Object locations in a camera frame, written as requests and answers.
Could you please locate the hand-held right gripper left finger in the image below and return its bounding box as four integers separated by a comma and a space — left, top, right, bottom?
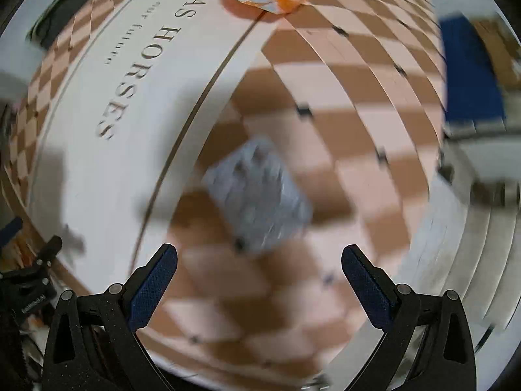
43, 243, 178, 391

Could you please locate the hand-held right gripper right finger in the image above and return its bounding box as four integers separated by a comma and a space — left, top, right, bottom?
341, 244, 477, 391

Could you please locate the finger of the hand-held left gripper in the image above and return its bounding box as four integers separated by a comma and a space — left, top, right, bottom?
0, 217, 24, 249
36, 236, 63, 271

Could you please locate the small silver blister pack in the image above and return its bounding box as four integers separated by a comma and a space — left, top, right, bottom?
202, 138, 314, 255

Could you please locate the checkered printed tablecloth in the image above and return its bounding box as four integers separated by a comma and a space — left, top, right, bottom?
0, 0, 509, 389

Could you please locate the blue cushion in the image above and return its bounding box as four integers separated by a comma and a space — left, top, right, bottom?
442, 14, 507, 125

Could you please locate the cardboard box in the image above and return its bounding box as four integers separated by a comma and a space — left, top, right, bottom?
474, 18, 521, 88

